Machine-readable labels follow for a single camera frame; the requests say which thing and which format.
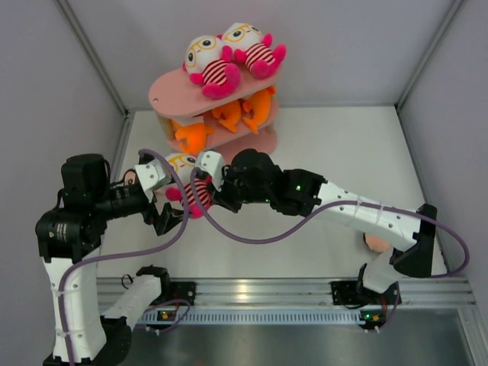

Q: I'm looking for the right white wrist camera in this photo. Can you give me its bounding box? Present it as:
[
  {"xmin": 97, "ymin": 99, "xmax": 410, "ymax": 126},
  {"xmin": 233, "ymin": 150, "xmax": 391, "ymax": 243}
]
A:
[{"xmin": 195, "ymin": 150, "xmax": 226, "ymax": 191}]

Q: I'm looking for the orange shark plush on shelf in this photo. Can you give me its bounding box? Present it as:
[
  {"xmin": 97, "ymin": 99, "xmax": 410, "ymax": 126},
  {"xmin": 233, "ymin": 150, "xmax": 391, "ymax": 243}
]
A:
[{"xmin": 175, "ymin": 123, "xmax": 214, "ymax": 155}]

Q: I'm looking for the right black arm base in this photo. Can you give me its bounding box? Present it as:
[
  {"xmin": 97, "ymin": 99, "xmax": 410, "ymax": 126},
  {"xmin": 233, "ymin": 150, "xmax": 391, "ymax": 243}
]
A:
[{"xmin": 330, "ymin": 281, "xmax": 402, "ymax": 333}]

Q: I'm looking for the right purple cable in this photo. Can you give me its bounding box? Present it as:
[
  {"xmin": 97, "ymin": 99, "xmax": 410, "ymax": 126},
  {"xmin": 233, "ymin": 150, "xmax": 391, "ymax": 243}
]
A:
[{"xmin": 189, "ymin": 169, "xmax": 470, "ymax": 278}]

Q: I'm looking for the large orange shark plush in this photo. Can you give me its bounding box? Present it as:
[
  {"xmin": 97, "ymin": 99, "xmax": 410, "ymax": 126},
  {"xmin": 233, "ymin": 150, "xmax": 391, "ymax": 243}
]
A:
[{"xmin": 242, "ymin": 85, "xmax": 276, "ymax": 134}]

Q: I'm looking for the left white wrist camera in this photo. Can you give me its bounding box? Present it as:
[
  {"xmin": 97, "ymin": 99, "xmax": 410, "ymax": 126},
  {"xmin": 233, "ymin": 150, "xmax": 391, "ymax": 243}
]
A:
[{"xmin": 134, "ymin": 159, "xmax": 173, "ymax": 203}]

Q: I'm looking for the purple cable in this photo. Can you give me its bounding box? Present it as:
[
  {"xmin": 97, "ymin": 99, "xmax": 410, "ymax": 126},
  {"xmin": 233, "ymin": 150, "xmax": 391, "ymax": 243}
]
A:
[
  {"xmin": 189, "ymin": 169, "xmax": 470, "ymax": 278},
  {"xmin": 60, "ymin": 149, "xmax": 191, "ymax": 366}
]

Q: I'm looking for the small orange shark plush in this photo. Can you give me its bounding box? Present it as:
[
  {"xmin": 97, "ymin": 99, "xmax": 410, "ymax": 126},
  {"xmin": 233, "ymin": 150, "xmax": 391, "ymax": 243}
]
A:
[{"xmin": 211, "ymin": 101, "xmax": 241, "ymax": 133}]

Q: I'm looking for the boy doll plush blue cap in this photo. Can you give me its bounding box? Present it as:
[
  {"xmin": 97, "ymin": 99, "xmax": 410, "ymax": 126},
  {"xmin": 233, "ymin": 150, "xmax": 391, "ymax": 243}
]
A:
[{"xmin": 120, "ymin": 169, "xmax": 137, "ymax": 186}]

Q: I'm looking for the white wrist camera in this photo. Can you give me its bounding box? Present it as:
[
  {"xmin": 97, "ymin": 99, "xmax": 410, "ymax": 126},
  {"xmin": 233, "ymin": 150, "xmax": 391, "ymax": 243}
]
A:
[
  {"xmin": 195, "ymin": 150, "xmax": 226, "ymax": 191},
  {"xmin": 134, "ymin": 159, "xmax": 173, "ymax": 203}
]

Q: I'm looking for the boy doll plush right side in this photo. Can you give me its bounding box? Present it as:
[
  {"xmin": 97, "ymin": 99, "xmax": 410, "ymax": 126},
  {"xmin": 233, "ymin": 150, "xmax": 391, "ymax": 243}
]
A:
[{"xmin": 363, "ymin": 233, "xmax": 390, "ymax": 253}]

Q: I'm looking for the white slotted cable duct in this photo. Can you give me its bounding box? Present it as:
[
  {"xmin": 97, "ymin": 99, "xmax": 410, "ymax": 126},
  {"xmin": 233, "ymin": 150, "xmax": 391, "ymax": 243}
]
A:
[{"xmin": 138, "ymin": 308, "xmax": 365, "ymax": 326}]

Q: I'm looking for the pink three-tier toy shelf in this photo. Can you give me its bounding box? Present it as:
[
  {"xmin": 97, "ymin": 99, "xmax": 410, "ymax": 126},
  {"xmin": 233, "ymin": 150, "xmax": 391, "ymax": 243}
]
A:
[{"xmin": 149, "ymin": 67, "xmax": 281, "ymax": 162}]

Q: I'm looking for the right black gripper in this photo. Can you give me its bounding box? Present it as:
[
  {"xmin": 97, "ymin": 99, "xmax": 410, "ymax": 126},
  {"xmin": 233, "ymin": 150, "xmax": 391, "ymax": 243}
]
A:
[{"xmin": 207, "ymin": 166, "xmax": 272, "ymax": 214}]

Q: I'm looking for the white panda plush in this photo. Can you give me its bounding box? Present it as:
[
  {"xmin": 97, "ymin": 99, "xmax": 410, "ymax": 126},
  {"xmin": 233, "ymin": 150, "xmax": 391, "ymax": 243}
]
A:
[
  {"xmin": 182, "ymin": 35, "xmax": 241, "ymax": 100},
  {"xmin": 164, "ymin": 152, "xmax": 213, "ymax": 221},
  {"xmin": 218, "ymin": 23, "xmax": 287, "ymax": 79}
]

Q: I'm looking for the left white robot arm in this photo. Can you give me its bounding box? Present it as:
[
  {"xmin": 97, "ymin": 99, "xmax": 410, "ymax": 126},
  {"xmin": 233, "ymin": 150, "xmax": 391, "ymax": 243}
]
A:
[{"xmin": 35, "ymin": 149, "xmax": 191, "ymax": 365}]

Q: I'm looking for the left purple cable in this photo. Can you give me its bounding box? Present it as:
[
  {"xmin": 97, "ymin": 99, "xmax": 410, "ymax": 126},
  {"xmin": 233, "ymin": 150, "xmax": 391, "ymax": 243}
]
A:
[{"xmin": 60, "ymin": 149, "xmax": 191, "ymax": 366}]

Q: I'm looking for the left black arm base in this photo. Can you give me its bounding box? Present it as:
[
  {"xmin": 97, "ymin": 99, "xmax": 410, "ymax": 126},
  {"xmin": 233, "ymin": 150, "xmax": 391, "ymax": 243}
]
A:
[{"xmin": 150, "ymin": 280, "xmax": 197, "ymax": 333}]

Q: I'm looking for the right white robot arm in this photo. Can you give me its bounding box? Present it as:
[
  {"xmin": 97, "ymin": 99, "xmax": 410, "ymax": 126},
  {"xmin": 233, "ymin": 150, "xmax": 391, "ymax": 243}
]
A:
[{"xmin": 200, "ymin": 149, "xmax": 437, "ymax": 303}]

